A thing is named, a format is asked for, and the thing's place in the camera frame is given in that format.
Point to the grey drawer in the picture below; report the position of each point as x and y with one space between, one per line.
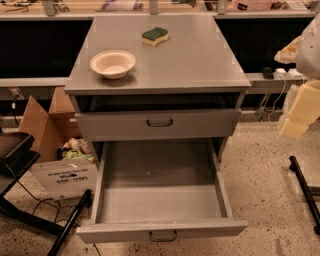
145 125
159 191

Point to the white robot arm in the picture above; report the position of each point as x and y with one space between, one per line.
304 109

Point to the grey drawer cabinet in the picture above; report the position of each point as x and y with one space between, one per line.
193 69

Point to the grey top drawer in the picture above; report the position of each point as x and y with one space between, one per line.
145 125

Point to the white paper bowl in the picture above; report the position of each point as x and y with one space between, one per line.
113 64

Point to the colourful toys in box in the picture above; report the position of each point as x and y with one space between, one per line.
75 148

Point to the green yellow sponge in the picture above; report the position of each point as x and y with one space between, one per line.
154 36

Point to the brown cardboard box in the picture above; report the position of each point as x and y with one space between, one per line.
61 179

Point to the black power adapter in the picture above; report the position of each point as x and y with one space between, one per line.
267 73

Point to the white power adapter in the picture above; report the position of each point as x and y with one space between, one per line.
280 73

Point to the white power strip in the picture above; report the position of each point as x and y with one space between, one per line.
295 74

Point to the black bar right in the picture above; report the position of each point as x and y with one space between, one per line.
308 192

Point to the black stand frame left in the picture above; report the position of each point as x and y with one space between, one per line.
16 157

